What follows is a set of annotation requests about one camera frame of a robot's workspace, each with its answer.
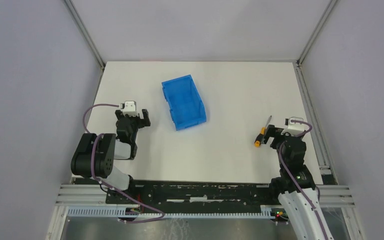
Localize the orange black handled screwdriver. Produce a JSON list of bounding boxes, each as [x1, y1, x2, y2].
[[254, 115, 272, 148]]

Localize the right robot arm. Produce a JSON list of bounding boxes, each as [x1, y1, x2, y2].
[[262, 124, 334, 240]]

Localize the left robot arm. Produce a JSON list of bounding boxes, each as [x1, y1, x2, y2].
[[70, 109, 151, 191]]

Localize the blue plastic bin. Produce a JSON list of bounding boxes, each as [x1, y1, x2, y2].
[[161, 74, 207, 131]]

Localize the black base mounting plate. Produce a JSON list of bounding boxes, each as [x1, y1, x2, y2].
[[72, 178, 302, 215]]

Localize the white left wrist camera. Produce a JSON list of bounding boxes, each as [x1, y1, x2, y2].
[[119, 100, 139, 117]]

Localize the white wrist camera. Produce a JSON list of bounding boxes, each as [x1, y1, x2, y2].
[[281, 117, 306, 136], [119, 100, 139, 117]]

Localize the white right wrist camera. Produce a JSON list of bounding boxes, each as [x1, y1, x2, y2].
[[281, 117, 306, 136]]

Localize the right aluminium side rail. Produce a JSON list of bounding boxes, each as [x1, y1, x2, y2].
[[293, 60, 338, 185]]

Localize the aluminium front frame rails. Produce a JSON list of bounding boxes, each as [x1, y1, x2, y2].
[[56, 184, 355, 208]]

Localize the white slotted cable duct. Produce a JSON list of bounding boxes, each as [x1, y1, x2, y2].
[[67, 206, 275, 220]]

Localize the left aluminium corner post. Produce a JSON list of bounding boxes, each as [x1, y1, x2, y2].
[[62, 0, 106, 71]]

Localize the aluminium corner post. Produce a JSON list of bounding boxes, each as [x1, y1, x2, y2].
[[296, 0, 340, 66], [62, 0, 106, 71]]

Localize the right aluminium corner post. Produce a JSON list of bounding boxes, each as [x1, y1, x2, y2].
[[296, 0, 340, 66]]

